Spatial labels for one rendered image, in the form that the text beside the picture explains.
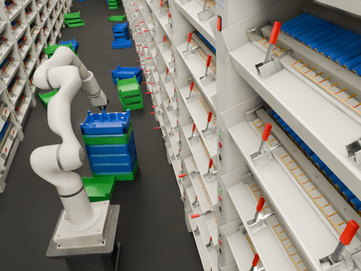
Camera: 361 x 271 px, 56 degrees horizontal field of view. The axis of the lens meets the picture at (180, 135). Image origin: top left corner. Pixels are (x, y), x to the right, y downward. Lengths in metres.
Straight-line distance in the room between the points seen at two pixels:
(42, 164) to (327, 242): 1.24
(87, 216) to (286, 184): 1.23
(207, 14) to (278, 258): 0.66
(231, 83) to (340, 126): 0.38
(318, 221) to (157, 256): 1.49
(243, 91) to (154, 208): 1.56
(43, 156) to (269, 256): 1.07
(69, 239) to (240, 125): 1.13
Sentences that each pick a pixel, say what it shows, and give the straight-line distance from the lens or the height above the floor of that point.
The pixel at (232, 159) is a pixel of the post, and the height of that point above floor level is 1.03.
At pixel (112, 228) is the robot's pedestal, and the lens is 1.81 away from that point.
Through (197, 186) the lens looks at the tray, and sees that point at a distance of 1.56.
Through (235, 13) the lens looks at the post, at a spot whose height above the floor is 1.40.
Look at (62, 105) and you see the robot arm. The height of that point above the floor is 0.90.
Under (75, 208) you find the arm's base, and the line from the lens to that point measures 1.69.
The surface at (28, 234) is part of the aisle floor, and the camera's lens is 2.37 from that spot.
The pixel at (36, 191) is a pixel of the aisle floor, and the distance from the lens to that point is 2.68.
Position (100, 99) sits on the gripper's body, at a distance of 2.22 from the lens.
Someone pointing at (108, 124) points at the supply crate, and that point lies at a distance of 2.43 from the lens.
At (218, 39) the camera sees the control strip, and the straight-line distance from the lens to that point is 0.82.
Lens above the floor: 1.56
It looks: 32 degrees down
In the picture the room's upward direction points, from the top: 4 degrees counter-clockwise
